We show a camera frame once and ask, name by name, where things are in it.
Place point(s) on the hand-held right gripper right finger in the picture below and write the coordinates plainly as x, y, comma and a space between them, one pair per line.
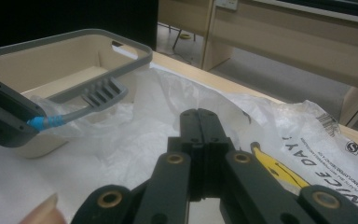
217, 149

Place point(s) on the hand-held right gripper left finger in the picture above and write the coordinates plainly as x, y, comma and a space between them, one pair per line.
188, 149

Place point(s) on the clear plastic bag yellow smiley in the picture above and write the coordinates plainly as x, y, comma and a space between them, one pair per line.
155, 102

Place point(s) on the beige basket grey rim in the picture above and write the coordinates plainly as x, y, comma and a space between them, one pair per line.
59, 62

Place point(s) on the blue grey toothbrush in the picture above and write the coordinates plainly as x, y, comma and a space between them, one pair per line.
102, 93

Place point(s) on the white smiley shopping bag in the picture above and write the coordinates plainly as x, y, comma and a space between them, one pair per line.
230, 84

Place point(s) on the black curtain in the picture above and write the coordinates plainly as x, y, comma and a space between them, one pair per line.
59, 15

